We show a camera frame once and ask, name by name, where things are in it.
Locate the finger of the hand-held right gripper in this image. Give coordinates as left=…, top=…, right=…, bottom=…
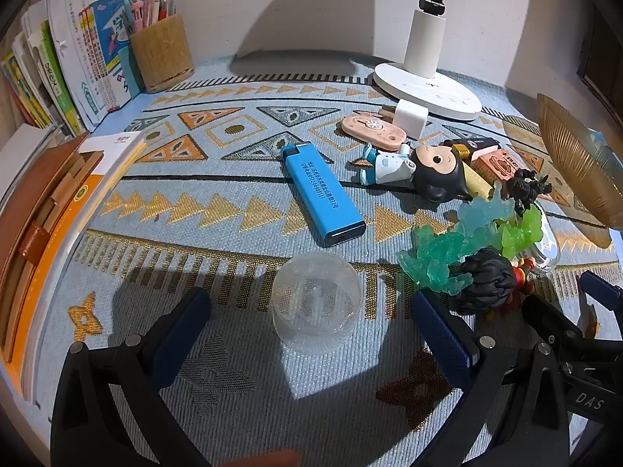
left=523, top=294, right=585, bottom=351
left=579, top=270, right=623, bottom=313

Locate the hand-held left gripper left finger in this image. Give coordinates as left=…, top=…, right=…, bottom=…
left=50, top=286, right=215, bottom=467

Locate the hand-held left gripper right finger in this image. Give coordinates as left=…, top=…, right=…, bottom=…
left=411, top=289, right=570, bottom=467

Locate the clear plastic stand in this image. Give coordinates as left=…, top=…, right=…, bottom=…
left=528, top=209, right=560, bottom=273

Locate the teal translucent flame piece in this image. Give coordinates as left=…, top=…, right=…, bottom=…
left=452, top=182, right=517, bottom=254
left=396, top=228, right=474, bottom=298

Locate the green translucent flame piece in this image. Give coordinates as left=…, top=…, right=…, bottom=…
left=501, top=203, right=543, bottom=261

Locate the black gorilla figurine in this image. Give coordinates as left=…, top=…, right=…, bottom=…
left=506, top=169, right=553, bottom=217

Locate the clear plastic cup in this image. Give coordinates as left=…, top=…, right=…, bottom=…
left=271, top=254, right=363, bottom=355

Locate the amber ribbed glass bowl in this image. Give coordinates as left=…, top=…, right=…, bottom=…
left=537, top=92, right=623, bottom=244

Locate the pink box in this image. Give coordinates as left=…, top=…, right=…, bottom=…
left=474, top=150, right=531, bottom=181

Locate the big-headed cartoon figurine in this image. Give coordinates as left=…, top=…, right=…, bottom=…
left=348, top=142, right=473, bottom=202

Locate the blue lighter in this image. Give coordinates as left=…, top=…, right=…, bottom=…
left=280, top=142, right=367, bottom=249

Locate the black lighter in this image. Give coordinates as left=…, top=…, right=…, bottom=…
left=443, top=137, right=502, bottom=161

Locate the pink oval case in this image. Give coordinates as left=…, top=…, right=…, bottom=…
left=341, top=113, right=408, bottom=149

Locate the white charger cube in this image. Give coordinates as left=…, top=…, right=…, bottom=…
left=393, top=100, right=429, bottom=138

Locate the blue patterned woven mat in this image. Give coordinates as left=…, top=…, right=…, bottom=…
left=10, top=65, right=623, bottom=467

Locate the brown leather notebook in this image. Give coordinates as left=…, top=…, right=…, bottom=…
left=0, top=143, right=105, bottom=351

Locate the dark monitor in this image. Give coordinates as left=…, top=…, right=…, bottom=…
left=581, top=5, right=623, bottom=103

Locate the wooden pen holder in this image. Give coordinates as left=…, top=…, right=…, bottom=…
left=129, top=12, right=195, bottom=94

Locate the row of books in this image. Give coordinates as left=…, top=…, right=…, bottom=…
left=0, top=0, right=143, bottom=138

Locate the white desk lamp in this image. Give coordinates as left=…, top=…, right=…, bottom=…
left=374, top=0, right=482, bottom=122

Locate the bunch of pens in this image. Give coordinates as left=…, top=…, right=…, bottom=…
left=124, top=0, right=178, bottom=36

